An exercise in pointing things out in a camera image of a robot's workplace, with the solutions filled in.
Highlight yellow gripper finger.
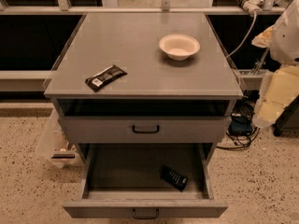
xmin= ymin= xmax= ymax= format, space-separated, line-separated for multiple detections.
xmin=252 ymin=102 xmax=280 ymax=129
xmin=251 ymin=25 xmax=274 ymax=49

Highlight black cable bundle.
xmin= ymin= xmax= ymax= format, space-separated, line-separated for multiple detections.
xmin=216 ymin=91 xmax=261 ymax=151

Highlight black upper drawer handle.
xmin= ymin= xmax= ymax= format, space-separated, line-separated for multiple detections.
xmin=132 ymin=125 xmax=160 ymax=134

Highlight clear plastic bin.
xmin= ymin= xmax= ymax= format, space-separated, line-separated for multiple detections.
xmin=36 ymin=109 xmax=83 ymax=168

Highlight black snack bar wrapper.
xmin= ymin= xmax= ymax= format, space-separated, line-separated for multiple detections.
xmin=85 ymin=65 xmax=127 ymax=91

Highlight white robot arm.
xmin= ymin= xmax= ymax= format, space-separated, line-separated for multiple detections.
xmin=251 ymin=0 xmax=299 ymax=129

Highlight slanted metal rod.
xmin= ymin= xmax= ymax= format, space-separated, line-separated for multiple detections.
xmin=250 ymin=48 xmax=269 ymax=75

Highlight grey drawer cabinet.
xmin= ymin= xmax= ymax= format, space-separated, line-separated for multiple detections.
xmin=43 ymin=12 xmax=244 ymax=219

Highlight white power strip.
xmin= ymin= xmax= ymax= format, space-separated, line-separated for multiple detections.
xmin=235 ymin=0 xmax=263 ymax=16

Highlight closed grey upper drawer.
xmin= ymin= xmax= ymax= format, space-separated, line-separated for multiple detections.
xmin=59 ymin=116 xmax=231 ymax=144

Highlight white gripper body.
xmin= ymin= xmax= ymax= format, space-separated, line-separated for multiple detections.
xmin=263 ymin=66 xmax=299 ymax=115

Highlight white power cable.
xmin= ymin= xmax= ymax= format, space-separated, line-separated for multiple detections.
xmin=225 ymin=10 xmax=258 ymax=60

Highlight grey metal rail frame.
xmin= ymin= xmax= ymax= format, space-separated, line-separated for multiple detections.
xmin=0 ymin=0 xmax=299 ymax=93

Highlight blue box on floor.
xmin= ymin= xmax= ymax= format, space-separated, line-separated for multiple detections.
xmin=228 ymin=120 xmax=253 ymax=136

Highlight black lower drawer handle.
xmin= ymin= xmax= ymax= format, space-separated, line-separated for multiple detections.
xmin=133 ymin=209 xmax=160 ymax=220

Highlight white bowl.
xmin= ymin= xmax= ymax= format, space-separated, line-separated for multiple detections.
xmin=159 ymin=35 xmax=200 ymax=61

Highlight open grey lower drawer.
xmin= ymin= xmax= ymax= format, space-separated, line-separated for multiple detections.
xmin=64 ymin=144 xmax=228 ymax=218

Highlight black drawer handle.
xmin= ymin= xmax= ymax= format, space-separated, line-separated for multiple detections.
xmin=132 ymin=125 xmax=160 ymax=134
xmin=133 ymin=209 xmax=160 ymax=220

